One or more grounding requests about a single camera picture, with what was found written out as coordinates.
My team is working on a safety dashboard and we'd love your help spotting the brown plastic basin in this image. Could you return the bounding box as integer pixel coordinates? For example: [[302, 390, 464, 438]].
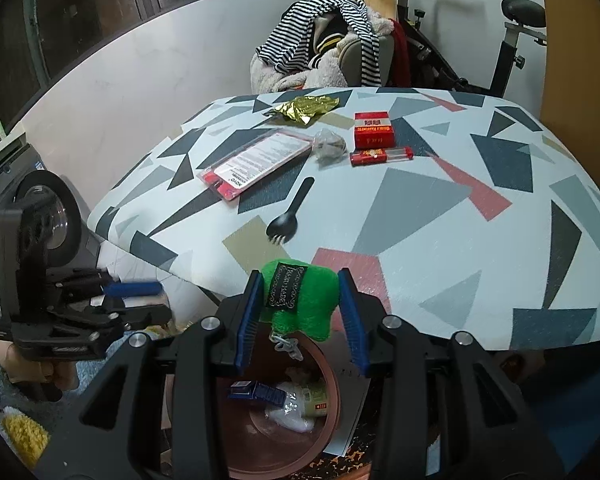
[[215, 332, 342, 480]]

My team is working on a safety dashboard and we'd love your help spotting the white fleece garment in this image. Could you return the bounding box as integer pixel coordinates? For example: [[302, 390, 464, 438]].
[[250, 15, 396, 93]]

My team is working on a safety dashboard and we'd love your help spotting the white paper sheet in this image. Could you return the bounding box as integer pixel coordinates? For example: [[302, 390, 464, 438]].
[[330, 367, 373, 456]]

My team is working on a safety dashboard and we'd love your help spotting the orange wooden panel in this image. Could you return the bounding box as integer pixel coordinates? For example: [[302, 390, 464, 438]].
[[535, 0, 600, 131]]

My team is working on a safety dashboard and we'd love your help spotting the black white striped shirt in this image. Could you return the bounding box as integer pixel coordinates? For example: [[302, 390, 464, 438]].
[[255, 0, 381, 88]]

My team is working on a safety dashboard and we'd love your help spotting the clear blister pack red card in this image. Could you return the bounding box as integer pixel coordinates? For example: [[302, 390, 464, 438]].
[[197, 127, 313, 203]]

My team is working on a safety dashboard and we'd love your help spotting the black exercise bike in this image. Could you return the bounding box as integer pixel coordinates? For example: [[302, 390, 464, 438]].
[[355, 0, 548, 98]]

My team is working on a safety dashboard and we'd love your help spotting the white plastic bag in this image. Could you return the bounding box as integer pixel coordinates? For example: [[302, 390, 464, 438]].
[[265, 380, 316, 433]]

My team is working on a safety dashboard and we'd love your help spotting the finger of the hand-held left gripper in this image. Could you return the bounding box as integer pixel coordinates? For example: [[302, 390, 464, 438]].
[[55, 295, 174, 333], [55, 267, 164, 302]]

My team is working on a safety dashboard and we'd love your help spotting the gold foil packet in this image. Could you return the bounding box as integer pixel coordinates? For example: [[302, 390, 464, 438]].
[[265, 94, 341, 123]]

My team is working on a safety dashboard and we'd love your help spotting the blue cardboard box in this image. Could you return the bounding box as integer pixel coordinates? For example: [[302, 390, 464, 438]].
[[229, 380, 286, 406]]

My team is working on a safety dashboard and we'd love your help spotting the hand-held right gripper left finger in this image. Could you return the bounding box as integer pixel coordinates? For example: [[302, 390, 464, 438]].
[[32, 269, 266, 480]]

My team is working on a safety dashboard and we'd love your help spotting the black plastic spork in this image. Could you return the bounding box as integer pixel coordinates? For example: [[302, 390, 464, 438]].
[[265, 176, 316, 247]]

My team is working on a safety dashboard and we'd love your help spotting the grey washing machine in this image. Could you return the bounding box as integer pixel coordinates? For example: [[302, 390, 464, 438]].
[[0, 130, 101, 281]]

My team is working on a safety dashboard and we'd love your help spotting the yellow fluffy cloth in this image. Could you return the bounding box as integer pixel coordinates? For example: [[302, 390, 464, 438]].
[[0, 412, 48, 468]]

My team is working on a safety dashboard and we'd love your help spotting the red clear plastic tube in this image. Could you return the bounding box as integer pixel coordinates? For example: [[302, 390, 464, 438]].
[[349, 146, 415, 167]]

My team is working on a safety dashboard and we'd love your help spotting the green plush toy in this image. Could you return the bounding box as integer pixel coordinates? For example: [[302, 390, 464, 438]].
[[257, 259, 342, 361]]

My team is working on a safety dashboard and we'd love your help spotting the small clear bag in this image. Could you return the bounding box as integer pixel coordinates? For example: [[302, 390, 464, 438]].
[[311, 128, 349, 168]]

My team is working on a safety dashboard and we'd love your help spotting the black yellow striped garment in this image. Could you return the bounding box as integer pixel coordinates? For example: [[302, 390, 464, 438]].
[[310, 10, 353, 61]]

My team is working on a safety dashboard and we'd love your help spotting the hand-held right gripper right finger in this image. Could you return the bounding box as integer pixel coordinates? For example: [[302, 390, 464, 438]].
[[336, 266, 566, 480]]

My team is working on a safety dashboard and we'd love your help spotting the red cardboard box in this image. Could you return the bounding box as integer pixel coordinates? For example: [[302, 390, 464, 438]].
[[354, 111, 396, 151]]

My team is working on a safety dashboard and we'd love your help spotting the red cloth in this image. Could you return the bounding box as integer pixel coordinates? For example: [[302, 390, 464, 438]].
[[387, 19, 412, 87]]

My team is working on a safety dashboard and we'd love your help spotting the person's left hand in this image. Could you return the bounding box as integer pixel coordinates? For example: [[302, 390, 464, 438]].
[[0, 341, 79, 401]]

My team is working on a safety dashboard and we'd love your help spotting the dark framed window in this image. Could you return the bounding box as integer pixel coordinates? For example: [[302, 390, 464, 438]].
[[0, 0, 516, 91]]

